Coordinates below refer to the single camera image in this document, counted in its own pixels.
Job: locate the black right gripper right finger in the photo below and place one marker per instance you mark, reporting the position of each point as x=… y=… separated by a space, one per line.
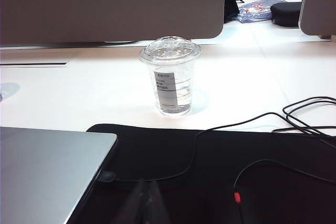
x=158 y=208

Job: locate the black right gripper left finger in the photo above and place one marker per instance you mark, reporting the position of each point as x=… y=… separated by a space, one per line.
x=139 y=205

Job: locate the silver Dell laptop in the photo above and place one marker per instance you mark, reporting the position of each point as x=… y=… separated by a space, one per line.
x=47 y=169

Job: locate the clear cup with white label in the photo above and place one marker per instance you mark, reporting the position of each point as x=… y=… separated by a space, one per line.
x=170 y=93

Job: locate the black desk mat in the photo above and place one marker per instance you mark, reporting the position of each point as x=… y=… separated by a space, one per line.
x=262 y=142

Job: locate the blue white plastic bag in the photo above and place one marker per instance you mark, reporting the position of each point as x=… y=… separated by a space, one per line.
x=252 y=11

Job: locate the black round cushion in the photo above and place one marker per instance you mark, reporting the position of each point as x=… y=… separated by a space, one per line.
x=286 y=14

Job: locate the narrow brown desk divider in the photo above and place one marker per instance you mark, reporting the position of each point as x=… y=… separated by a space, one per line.
x=320 y=3

